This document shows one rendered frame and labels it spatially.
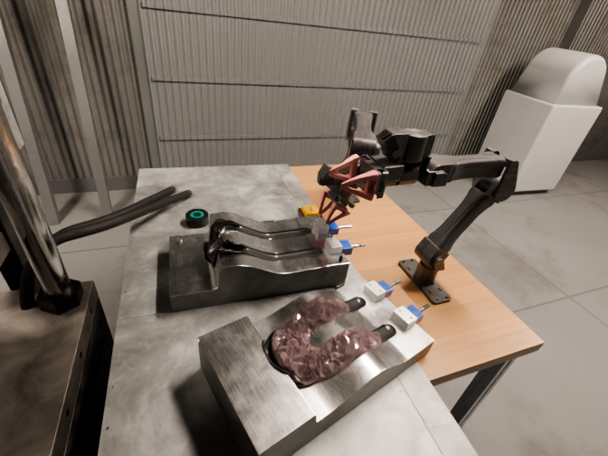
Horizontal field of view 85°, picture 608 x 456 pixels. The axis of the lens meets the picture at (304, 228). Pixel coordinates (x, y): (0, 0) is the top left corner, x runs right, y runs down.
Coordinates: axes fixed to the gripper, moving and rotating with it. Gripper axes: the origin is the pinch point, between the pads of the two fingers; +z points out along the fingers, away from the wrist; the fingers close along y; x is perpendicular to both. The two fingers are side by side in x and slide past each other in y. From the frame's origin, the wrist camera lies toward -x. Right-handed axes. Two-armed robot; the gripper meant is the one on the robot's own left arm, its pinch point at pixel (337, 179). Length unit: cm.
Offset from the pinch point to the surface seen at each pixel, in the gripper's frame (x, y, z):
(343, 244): 29.4, -11.4, -11.7
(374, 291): 31.6, 7.1, -12.6
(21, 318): 39, -15, 74
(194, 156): 89, -224, 19
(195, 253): 33, -22, 31
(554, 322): 124, -12, -178
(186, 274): 32.5, -13.3, 34.5
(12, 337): 39, -9, 75
